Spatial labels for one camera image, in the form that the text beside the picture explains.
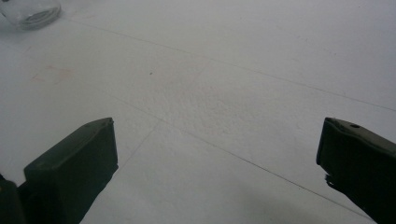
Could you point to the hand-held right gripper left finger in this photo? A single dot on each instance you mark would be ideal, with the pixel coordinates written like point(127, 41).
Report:
point(71, 168)

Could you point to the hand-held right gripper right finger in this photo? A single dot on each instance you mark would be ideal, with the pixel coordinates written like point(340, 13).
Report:
point(361, 165)

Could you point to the clear glass jar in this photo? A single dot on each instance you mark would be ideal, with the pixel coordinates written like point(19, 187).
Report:
point(29, 12)

